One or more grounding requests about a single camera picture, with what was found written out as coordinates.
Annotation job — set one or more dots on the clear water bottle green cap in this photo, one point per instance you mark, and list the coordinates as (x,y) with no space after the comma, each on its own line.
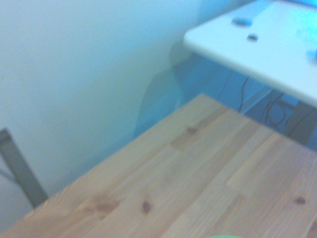
(225,236)

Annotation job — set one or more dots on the grey metal stand leg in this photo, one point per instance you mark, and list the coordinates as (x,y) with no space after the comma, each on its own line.
(22,173)

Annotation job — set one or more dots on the small dark object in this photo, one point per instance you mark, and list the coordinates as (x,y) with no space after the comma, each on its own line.
(252,37)

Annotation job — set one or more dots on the small flat blue object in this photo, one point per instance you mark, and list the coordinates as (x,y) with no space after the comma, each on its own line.
(241,21)

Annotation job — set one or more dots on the white side table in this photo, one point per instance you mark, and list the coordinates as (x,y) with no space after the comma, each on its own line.
(272,49)

